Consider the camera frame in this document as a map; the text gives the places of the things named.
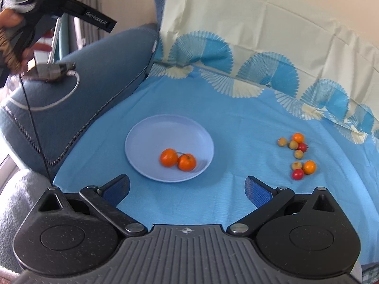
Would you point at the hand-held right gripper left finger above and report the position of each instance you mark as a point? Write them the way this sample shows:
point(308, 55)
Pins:
point(117, 191)

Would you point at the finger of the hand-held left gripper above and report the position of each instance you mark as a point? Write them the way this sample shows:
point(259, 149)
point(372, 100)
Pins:
point(88, 14)

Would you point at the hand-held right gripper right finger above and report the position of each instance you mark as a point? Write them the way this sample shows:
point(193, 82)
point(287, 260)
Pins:
point(257, 192)

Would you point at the red cherry tomato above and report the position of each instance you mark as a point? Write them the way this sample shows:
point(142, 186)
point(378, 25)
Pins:
point(298, 174)
point(302, 147)

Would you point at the tan longan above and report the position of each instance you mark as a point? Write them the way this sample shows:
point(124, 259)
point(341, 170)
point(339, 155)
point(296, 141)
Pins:
point(296, 165)
point(282, 142)
point(298, 154)
point(293, 145)

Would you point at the small orange tangerine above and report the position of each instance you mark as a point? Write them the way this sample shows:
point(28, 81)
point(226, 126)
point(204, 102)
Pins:
point(309, 167)
point(297, 138)

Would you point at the light blue plate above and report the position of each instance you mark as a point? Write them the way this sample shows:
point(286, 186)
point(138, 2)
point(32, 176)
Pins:
point(165, 130)

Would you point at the twin orange fruits with stem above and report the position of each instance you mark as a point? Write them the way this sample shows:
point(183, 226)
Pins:
point(168, 157)

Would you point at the person's left hand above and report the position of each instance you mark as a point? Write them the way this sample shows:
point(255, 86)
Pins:
point(10, 19)

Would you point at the grey curtain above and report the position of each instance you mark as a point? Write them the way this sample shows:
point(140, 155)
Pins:
point(88, 20)

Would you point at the silver gooseneck stand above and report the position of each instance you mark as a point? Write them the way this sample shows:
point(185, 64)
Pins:
point(54, 40)

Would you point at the blue sofa armrest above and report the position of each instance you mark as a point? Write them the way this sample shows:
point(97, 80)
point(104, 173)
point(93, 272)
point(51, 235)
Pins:
point(97, 74)

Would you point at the dark smartphone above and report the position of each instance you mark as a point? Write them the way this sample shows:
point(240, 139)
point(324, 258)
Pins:
point(51, 71)

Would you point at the orange tangerine with stem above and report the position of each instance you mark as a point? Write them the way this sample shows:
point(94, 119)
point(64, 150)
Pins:
point(186, 162)

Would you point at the blue fan-print bedsheet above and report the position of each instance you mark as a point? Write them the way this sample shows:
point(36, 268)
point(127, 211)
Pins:
point(237, 109)

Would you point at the grey fleece blanket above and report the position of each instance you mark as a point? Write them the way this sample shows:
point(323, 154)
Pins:
point(17, 201)

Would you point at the blue checked cloth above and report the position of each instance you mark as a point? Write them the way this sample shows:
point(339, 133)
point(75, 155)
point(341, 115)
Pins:
point(371, 275)

